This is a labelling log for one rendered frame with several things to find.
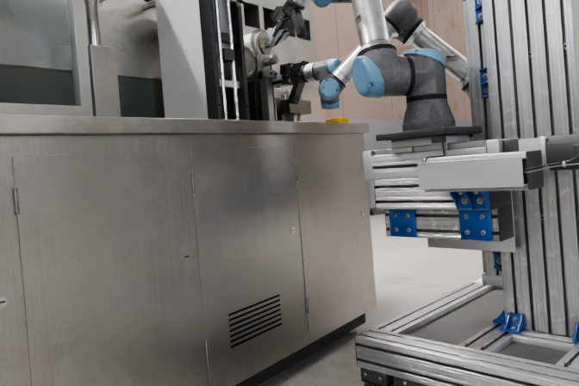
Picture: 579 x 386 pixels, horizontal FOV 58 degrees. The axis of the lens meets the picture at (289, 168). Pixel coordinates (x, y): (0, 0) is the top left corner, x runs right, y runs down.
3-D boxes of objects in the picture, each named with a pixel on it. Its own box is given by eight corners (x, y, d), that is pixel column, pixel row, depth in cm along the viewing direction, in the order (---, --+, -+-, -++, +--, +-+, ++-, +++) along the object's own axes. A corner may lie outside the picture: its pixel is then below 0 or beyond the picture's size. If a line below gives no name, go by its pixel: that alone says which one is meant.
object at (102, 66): (95, 130, 159) (78, -59, 159) (70, 134, 168) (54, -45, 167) (133, 130, 170) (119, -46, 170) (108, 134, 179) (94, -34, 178)
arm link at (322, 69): (335, 77, 201) (333, 55, 201) (312, 82, 208) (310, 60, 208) (345, 79, 207) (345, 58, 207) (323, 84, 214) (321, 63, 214)
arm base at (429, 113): (465, 127, 154) (463, 93, 154) (439, 127, 143) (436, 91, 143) (420, 132, 164) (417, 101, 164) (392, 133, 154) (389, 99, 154)
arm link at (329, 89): (428, 5, 186) (333, 107, 190) (423, 14, 197) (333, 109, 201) (404, -16, 186) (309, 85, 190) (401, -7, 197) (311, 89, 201)
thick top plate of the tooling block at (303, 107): (289, 113, 225) (289, 98, 225) (223, 122, 249) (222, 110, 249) (311, 114, 238) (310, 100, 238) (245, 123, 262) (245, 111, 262)
